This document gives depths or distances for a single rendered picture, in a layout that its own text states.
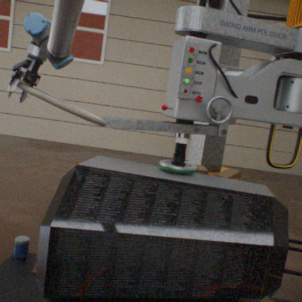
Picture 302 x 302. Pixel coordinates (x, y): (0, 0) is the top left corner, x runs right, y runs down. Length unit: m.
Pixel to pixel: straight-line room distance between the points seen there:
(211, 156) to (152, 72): 5.54
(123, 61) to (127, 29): 0.71
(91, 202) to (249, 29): 1.19
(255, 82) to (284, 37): 0.29
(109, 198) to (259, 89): 0.99
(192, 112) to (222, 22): 0.48
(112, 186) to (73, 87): 6.54
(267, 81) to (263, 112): 0.17
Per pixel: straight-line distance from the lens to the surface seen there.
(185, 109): 1.80
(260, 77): 2.00
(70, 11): 1.16
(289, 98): 2.15
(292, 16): 2.25
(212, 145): 2.58
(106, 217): 1.64
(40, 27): 1.50
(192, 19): 1.86
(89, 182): 1.74
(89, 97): 8.08
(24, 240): 2.68
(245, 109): 1.96
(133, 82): 7.97
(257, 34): 1.99
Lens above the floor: 1.24
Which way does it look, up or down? 8 degrees down
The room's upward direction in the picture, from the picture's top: 8 degrees clockwise
